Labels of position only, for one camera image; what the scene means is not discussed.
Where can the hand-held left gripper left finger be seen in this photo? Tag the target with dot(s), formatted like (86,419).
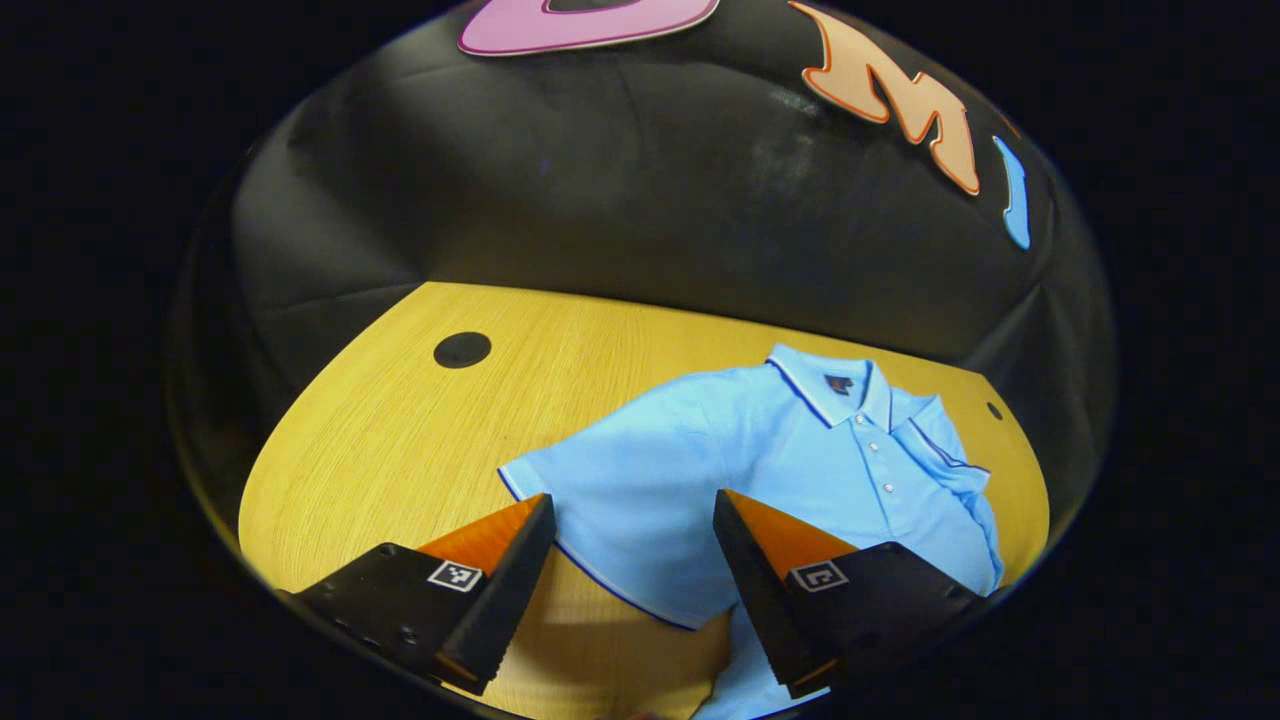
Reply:
(515,580)

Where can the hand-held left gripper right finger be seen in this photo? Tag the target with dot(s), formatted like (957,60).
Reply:
(760,580)

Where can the light blue T-shirt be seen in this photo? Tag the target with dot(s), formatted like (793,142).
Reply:
(700,470)

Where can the black backdrop cloth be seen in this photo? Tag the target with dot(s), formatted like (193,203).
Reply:
(620,180)

